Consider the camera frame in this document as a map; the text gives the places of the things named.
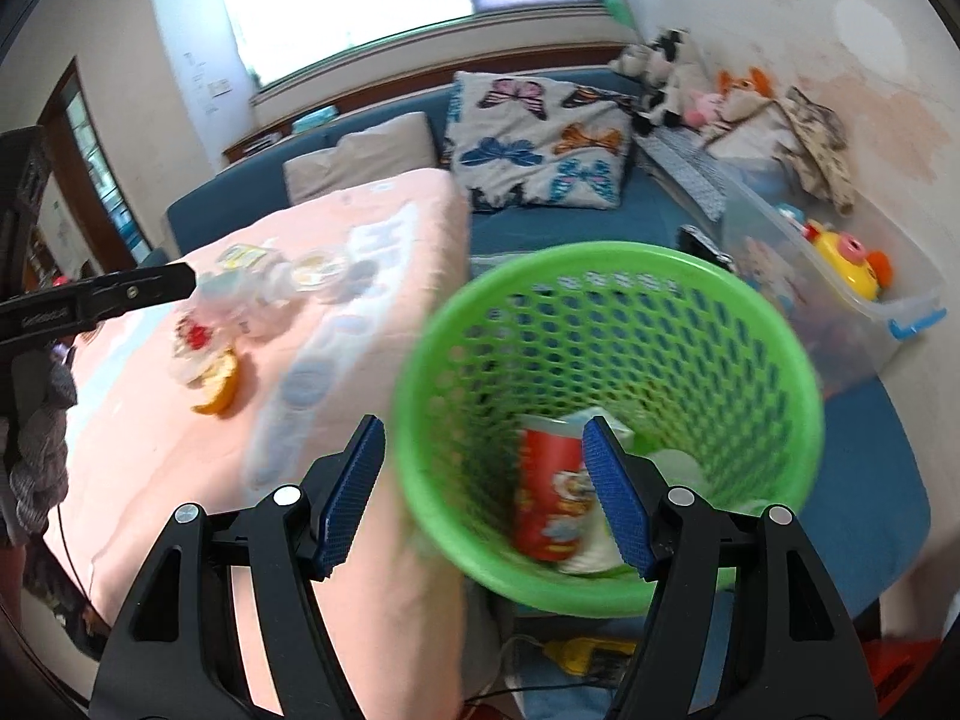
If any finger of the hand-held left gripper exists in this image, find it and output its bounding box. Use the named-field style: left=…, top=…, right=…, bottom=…
left=0, top=261, right=197, bottom=346

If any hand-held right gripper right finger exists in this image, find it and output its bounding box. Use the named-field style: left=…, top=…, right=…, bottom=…
left=583, top=418, right=880, bottom=720

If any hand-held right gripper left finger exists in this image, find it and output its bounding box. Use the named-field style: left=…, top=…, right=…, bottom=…
left=88, top=415, right=387, bottom=720

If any translucent plastic jar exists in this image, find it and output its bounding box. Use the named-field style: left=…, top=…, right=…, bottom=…
left=634, top=446, right=710, bottom=500

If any red printed plastic cup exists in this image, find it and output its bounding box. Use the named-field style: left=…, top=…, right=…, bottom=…
left=514, top=420, right=601, bottom=562

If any clear plastic bag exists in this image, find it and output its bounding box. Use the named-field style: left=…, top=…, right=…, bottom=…
left=172, top=266, right=301, bottom=383

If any yellow snack wrapper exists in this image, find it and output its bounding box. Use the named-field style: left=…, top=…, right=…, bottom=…
left=191, top=349, right=241, bottom=417

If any green plastic basket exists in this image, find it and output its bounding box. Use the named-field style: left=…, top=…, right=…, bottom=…
left=394, top=242, right=824, bottom=616

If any person's left forearm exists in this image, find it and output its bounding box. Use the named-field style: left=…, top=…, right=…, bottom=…
left=0, top=360, right=80, bottom=548

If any dark wooden doorway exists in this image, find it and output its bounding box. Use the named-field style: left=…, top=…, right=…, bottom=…
left=37, top=56, right=162, bottom=271

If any yellow tool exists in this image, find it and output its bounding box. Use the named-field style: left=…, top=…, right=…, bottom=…
left=544, top=637, right=638, bottom=680

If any black device on sofa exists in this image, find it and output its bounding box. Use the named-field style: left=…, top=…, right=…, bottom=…
left=679, top=225, right=732, bottom=271

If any beige pillow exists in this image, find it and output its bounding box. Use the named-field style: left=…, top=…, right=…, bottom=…
left=283, top=112, right=440, bottom=205

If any black white patterned cushion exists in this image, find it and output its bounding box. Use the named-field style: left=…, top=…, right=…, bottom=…
left=637, top=127, right=728, bottom=222

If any yellow duck toy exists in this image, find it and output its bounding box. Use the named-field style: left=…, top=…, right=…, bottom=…
left=806, top=221, right=893, bottom=305

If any clear plastic storage box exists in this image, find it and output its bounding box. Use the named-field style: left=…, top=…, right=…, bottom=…
left=720, top=165, right=947, bottom=398

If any red plastic crate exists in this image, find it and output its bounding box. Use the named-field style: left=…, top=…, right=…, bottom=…
left=862, top=641, right=960, bottom=720

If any large butterfly print pillow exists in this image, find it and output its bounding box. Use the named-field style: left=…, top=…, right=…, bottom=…
left=441, top=71, right=638, bottom=212

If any white fabric bag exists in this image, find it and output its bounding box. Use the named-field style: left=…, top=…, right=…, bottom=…
left=705, top=109, right=796, bottom=166

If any pink plush toy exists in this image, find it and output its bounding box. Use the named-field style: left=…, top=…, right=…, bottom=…
left=682, top=90, right=725, bottom=128

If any patterned beige cloth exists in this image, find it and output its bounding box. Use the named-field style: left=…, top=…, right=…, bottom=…
left=776, top=86, right=856, bottom=215

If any black white cow plush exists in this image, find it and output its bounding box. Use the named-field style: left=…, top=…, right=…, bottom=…
left=630, top=28, right=710, bottom=128

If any orange fox plush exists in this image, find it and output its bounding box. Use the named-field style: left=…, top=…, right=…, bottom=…
left=712, top=67, right=775, bottom=117

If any grey plush toy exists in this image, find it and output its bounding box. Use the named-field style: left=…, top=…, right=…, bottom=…
left=607, top=41, right=653, bottom=80

